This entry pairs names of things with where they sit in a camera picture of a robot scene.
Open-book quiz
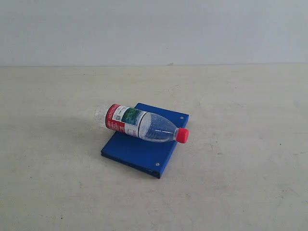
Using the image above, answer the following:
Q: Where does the clear water bottle red cap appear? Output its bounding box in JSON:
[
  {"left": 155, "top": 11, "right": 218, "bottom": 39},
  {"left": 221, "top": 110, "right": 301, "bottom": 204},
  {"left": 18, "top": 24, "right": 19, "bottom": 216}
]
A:
[{"left": 94, "top": 103, "right": 189, "bottom": 143}]

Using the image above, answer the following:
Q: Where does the blue notebook folder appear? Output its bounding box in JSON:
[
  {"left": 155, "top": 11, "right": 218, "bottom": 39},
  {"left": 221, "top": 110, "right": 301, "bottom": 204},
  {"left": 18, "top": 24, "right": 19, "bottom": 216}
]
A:
[{"left": 101, "top": 103, "right": 189, "bottom": 179}]

